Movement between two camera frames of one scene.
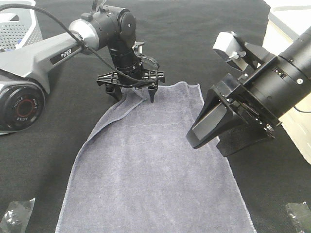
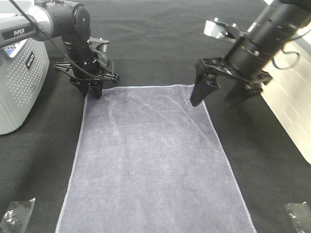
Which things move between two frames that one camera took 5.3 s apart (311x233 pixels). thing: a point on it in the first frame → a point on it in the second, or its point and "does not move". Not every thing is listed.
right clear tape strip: (301, 213) does not move
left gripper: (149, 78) → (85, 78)
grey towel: (135, 174) does not move
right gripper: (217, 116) → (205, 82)
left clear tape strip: (16, 217) does not move
